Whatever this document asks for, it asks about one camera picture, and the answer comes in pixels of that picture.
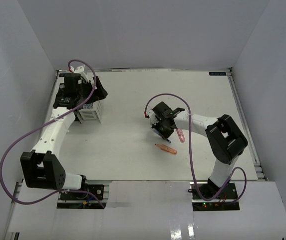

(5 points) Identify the blue white tape roll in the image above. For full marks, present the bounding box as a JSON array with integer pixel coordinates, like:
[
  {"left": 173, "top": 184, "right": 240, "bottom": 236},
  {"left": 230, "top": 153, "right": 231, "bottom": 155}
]
[{"left": 83, "top": 103, "right": 93, "bottom": 109}]

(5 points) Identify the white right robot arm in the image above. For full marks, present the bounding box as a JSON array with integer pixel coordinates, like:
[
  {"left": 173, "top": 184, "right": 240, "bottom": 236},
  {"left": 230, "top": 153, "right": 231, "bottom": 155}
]
[{"left": 145, "top": 102, "right": 248, "bottom": 200}]

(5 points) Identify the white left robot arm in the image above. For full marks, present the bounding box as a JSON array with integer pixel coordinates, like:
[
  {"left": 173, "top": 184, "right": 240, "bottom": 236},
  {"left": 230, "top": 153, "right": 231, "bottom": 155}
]
[{"left": 20, "top": 73, "right": 107, "bottom": 200}]

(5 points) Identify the pink highlighter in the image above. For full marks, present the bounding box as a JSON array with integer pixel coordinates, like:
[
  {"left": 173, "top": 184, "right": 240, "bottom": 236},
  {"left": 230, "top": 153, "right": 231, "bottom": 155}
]
[{"left": 176, "top": 129, "right": 185, "bottom": 143}]

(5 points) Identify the orange highlighter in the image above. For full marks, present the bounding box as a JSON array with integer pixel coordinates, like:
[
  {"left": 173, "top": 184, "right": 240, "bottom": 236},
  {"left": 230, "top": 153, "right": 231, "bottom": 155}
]
[{"left": 155, "top": 143, "right": 177, "bottom": 155}]

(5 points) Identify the white slotted organizer box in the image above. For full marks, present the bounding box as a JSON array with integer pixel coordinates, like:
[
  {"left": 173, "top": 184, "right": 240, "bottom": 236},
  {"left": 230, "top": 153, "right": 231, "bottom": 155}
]
[{"left": 77, "top": 100, "right": 104, "bottom": 124}]

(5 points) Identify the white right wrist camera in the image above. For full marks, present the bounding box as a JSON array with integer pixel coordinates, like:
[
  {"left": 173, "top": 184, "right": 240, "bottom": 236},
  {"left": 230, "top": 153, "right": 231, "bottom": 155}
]
[{"left": 144, "top": 109, "right": 158, "bottom": 126}]

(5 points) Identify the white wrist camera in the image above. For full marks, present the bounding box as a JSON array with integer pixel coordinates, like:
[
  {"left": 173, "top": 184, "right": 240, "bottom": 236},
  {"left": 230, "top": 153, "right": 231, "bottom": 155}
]
[
  {"left": 144, "top": 109, "right": 158, "bottom": 126},
  {"left": 69, "top": 65, "right": 89, "bottom": 82}
]

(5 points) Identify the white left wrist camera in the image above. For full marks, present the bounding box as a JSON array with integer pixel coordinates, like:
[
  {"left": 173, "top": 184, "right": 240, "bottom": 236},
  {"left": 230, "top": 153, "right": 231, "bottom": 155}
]
[{"left": 69, "top": 65, "right": 89, "bottom": 82}]

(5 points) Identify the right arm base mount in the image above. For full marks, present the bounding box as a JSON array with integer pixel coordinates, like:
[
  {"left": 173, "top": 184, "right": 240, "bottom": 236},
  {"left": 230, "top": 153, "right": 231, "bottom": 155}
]
[{"left": 187, "top": 182, "right": 241, "bottom": 212}]

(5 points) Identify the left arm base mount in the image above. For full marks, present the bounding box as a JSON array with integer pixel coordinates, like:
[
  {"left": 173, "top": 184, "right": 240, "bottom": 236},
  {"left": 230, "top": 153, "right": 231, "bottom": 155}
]
[{"left": 56, "top": 183, "right": 108, "bottom": 210}]

